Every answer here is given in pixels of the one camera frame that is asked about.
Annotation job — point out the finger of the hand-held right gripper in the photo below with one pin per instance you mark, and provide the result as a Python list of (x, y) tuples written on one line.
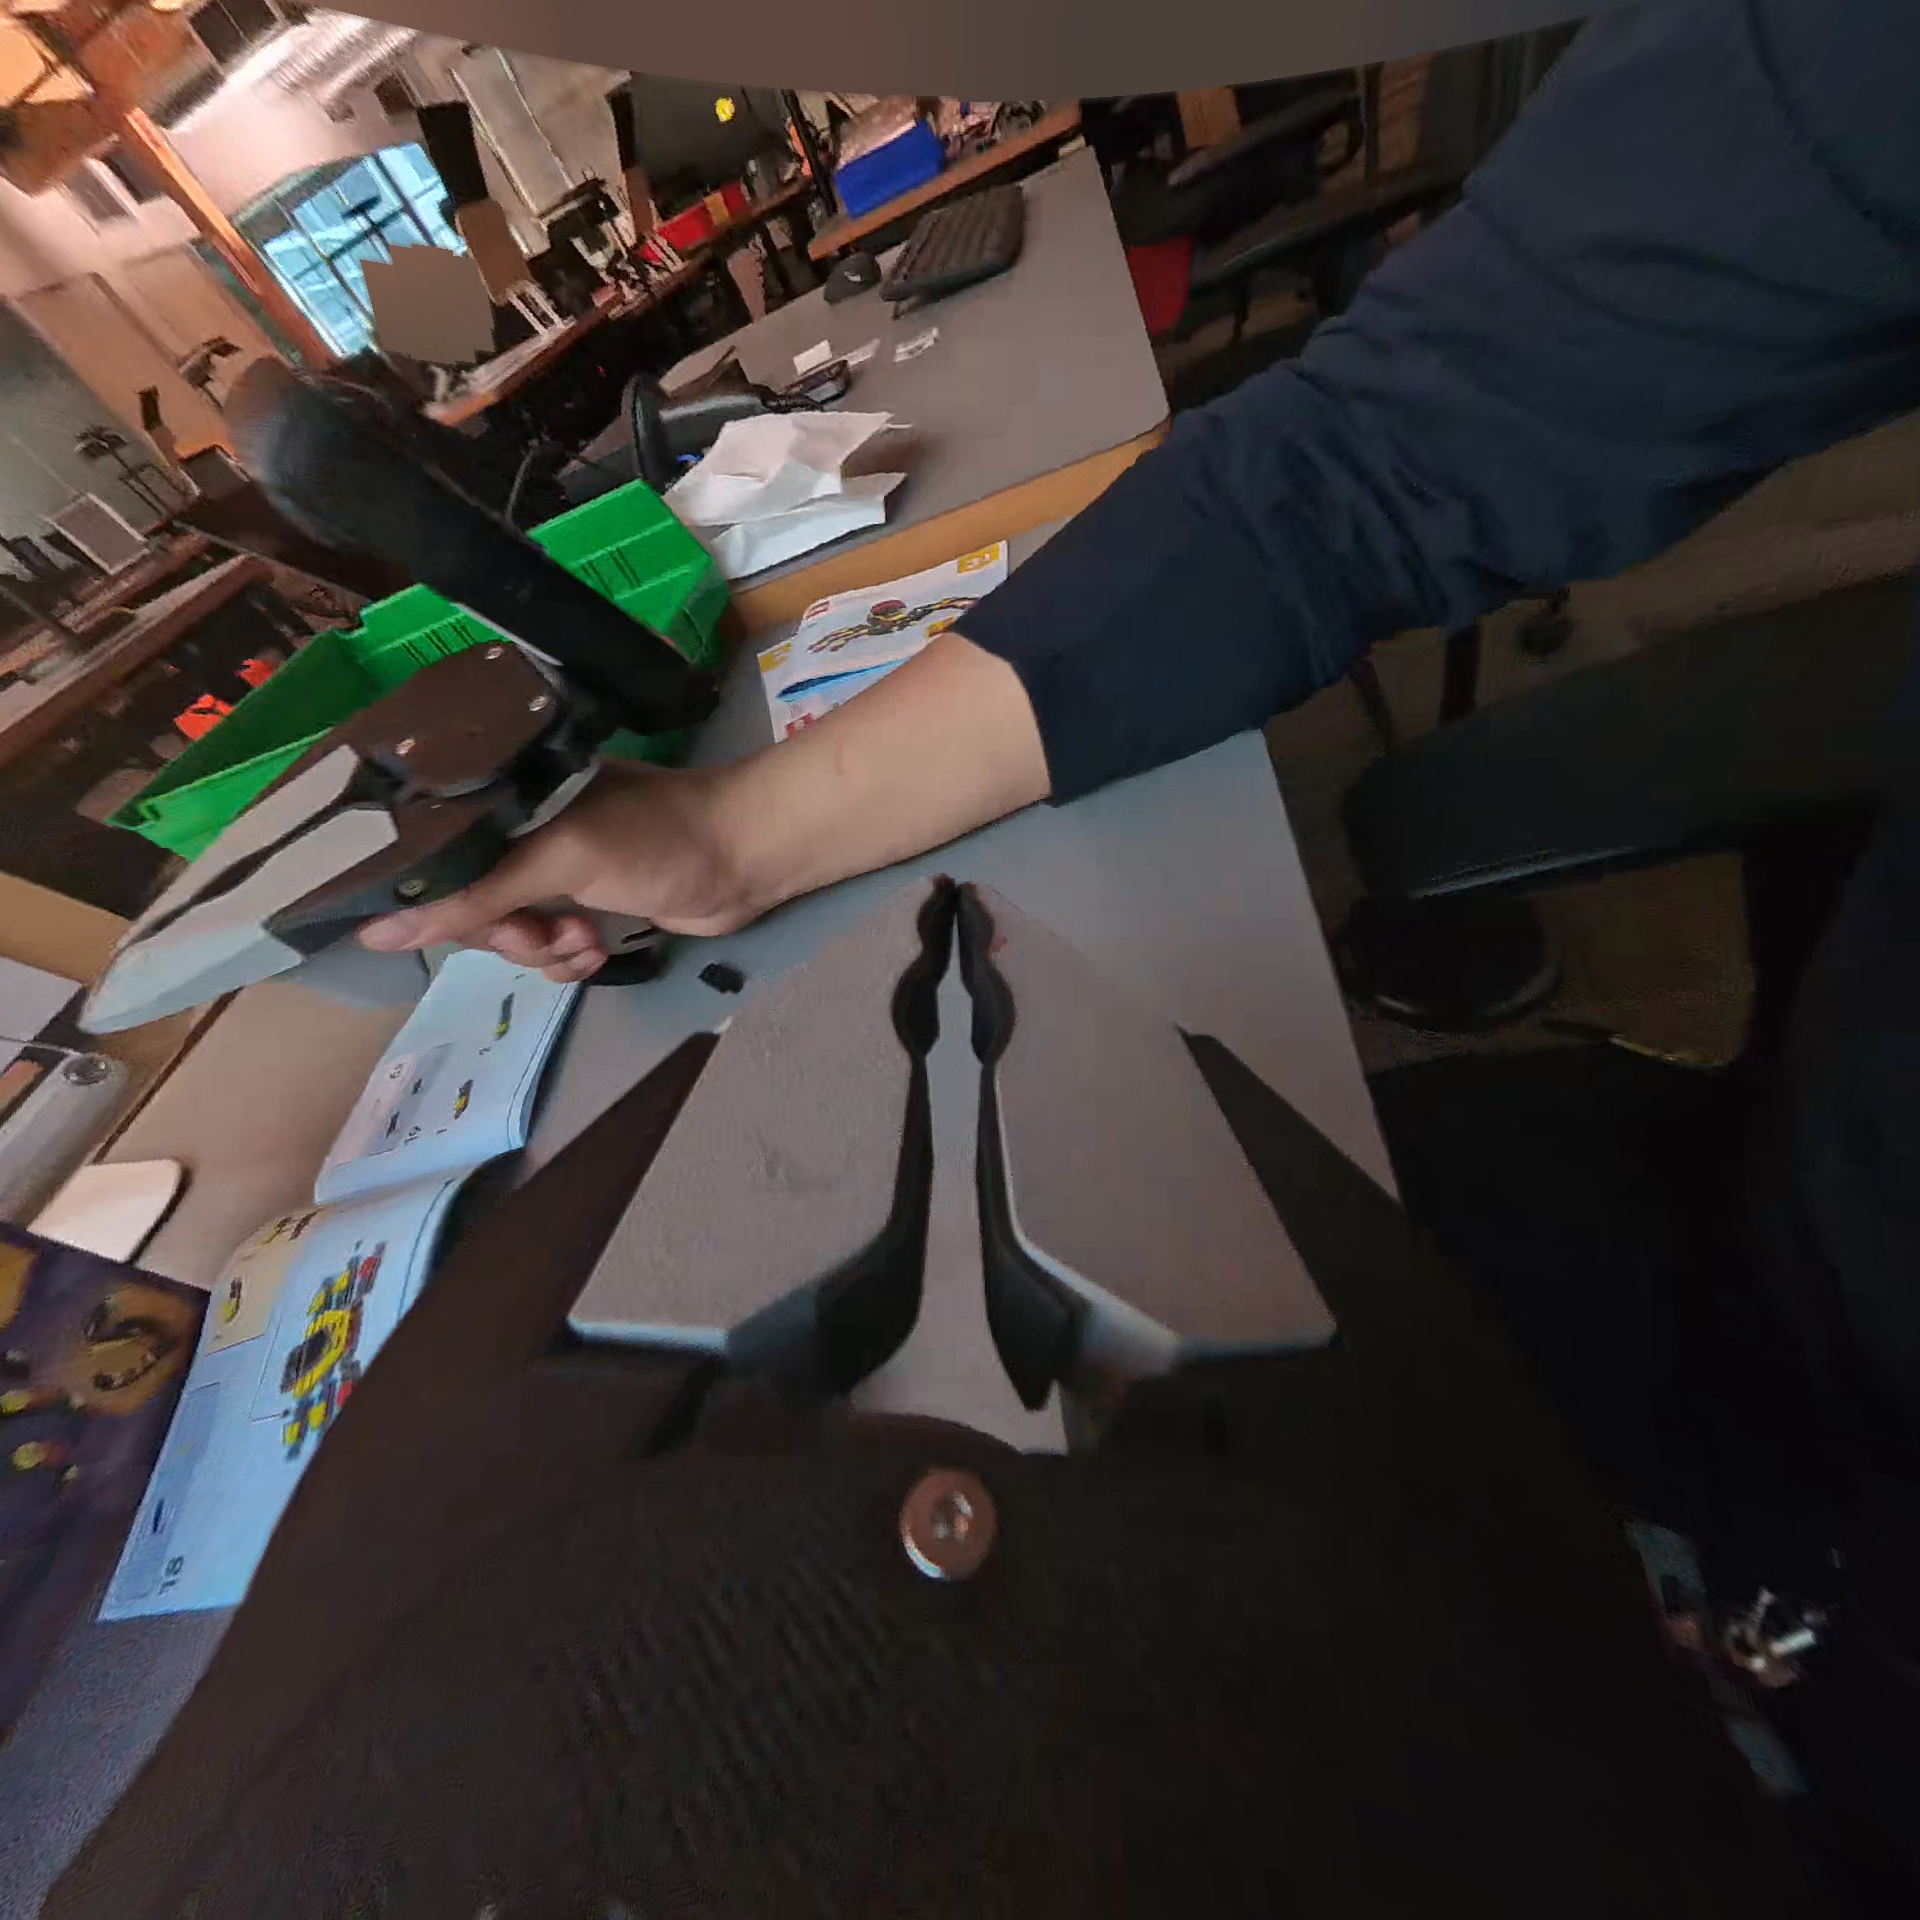
[(188, 966), (257, 841)]

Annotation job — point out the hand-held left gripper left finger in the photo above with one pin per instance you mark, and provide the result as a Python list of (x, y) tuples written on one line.
[(781, 1169)]

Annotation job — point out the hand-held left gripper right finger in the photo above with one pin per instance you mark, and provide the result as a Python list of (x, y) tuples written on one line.
[(1142, 1186)]

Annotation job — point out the person's right forearm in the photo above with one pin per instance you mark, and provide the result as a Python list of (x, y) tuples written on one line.
[(1349, 451)]

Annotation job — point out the small black lego piece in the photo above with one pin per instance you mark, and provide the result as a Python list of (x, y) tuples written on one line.
[(722, 976)]

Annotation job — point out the open lego instruction booklet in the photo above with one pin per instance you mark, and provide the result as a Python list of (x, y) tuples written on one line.
[(453, 1066)]

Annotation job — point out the closed lego instruction booklet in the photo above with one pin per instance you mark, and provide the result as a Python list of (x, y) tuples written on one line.
[(840, 672)]

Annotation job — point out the lego set cardboard box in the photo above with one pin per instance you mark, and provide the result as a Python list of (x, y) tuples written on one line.
[(76, 1425)]

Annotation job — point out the person's right hand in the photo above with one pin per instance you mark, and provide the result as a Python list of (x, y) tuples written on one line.
[(643, 855)]

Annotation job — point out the green plastic bin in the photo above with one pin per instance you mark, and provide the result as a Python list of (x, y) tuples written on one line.
[(633, 555)]

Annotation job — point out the white stand base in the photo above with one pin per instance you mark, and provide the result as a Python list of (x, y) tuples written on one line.
[(107, 1209)]

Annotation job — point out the black desk gadget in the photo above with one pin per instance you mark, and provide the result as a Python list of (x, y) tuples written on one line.
[(674, 419)]

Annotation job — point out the crumpled white paper bag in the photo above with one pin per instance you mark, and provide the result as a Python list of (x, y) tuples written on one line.
[(781, 482)]

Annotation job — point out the large window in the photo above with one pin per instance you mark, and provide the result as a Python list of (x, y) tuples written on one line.
[(331, 226)]

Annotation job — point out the black office chair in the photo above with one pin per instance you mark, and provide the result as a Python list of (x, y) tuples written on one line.
[(1575, 782)]

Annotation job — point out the black computer mouse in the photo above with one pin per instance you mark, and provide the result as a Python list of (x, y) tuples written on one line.
[(852, 277)]

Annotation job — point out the black keyboard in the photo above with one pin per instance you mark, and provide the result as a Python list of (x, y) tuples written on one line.
[(960, 240)]

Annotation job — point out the small blue storage box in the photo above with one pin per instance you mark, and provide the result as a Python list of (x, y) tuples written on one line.
[(889, 168)]

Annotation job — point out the metal keys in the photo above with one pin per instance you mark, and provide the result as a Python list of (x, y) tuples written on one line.
[(1770, 1636)]

